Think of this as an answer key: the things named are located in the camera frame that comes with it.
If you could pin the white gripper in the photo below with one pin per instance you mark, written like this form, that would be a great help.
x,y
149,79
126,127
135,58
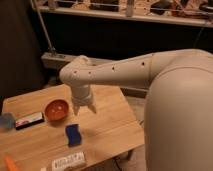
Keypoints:
x,y
82,96

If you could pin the orange pepper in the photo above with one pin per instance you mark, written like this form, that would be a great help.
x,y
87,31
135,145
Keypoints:
x,y
11,166

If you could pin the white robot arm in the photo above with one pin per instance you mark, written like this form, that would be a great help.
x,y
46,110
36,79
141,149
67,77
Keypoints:
x,y
178,116

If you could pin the blue sponge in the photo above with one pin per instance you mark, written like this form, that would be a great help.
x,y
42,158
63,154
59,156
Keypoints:
x,y
73,135

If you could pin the white labelled box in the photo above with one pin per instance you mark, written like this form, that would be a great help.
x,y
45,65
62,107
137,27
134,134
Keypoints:
x,y
71,161

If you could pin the blue-grey round object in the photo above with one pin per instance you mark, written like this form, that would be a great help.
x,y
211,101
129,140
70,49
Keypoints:
x,y
7,121

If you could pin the grey metal shelf frame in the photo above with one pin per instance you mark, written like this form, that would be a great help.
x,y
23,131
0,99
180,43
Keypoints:
x,y
100,13

